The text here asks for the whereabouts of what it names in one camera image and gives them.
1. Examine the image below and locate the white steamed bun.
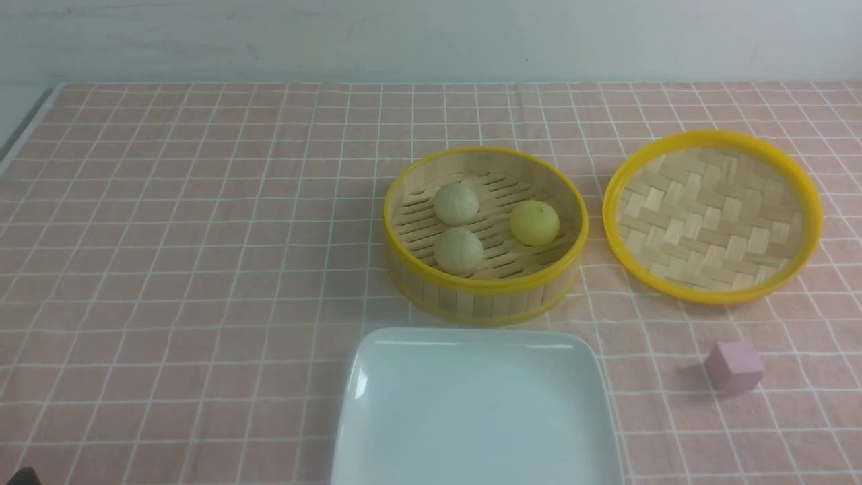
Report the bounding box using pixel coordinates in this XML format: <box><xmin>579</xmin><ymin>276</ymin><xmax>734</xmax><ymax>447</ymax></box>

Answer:
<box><xmin>434</xmin><ymin>227</ymin><xmax>484</xmax><ymax>276</ymax></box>
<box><xmin>433</xmin><ymin>182</ymin><xmax>479</xmax><ymax>226</ymax></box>

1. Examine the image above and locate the yellow steamed bun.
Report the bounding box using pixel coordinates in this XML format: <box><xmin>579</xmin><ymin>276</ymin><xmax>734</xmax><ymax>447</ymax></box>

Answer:
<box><xmin>509</xmin><ymin>200</ymin><xmax>560</xmax><ymax>246</ymax></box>

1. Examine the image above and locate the yellow bamboo steamer lid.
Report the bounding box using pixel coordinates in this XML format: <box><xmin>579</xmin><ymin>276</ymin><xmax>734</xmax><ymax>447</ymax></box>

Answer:
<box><xmin>603</xmin><ymin>130</ymin><xmax>824</xmax><ymax>306</ymax></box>

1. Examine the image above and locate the white square plate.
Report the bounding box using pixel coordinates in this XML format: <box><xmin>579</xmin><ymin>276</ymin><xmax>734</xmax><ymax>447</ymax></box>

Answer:
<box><xmin>330</xmin><ymin>327</ymin><xmax>625</xmax><ymax>484</ymax></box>

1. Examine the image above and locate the yellow bamboo steamer basket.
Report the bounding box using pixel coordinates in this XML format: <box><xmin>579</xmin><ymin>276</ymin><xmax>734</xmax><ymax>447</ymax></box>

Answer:
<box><xmin>383</xmin><ymin>146</ymin><xmax>590</xmax><ymax>326</ymax></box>

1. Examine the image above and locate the pink checkered tablecloth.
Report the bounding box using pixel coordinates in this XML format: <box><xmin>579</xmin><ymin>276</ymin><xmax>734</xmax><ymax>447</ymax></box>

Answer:
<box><xmin>1</xmin><ymin>82</ymin><xmax>860</xmax><ymax>484</ymax></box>

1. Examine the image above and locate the pink cube block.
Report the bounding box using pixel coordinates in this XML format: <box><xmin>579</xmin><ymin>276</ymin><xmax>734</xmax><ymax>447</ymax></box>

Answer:
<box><xmin>703</xmin><ymin>340</ymin><xmax>766</xmax><ymax>394</ymax></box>

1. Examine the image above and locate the dark object bottom left corner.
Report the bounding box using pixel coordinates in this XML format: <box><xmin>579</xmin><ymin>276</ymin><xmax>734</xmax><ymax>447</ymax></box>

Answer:
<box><xmin>7</xmin><ymin>467</ymin><xmax>41</xmax><ymax>485</ymax></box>

